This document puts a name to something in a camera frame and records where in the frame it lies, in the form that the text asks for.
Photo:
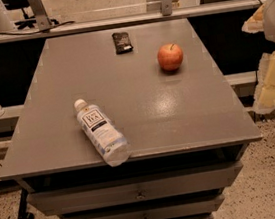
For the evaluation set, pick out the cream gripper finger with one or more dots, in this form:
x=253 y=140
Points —
x=264 y=98
x=255 y=22

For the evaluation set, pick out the red apple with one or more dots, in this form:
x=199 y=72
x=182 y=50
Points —
x=170 y=57

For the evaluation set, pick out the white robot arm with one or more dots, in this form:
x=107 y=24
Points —
x=263 y=20

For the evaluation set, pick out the grey drawer cabinet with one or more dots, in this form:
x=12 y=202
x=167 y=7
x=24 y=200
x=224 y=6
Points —
x=186 y=128

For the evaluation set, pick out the black snack packet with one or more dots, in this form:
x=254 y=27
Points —
x=122 y=42

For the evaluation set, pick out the black office chair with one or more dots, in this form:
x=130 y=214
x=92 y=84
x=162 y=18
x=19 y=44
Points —
x=33 y=12

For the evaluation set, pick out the grey metal rail frame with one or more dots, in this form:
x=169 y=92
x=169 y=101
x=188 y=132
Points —
x=167 y=9

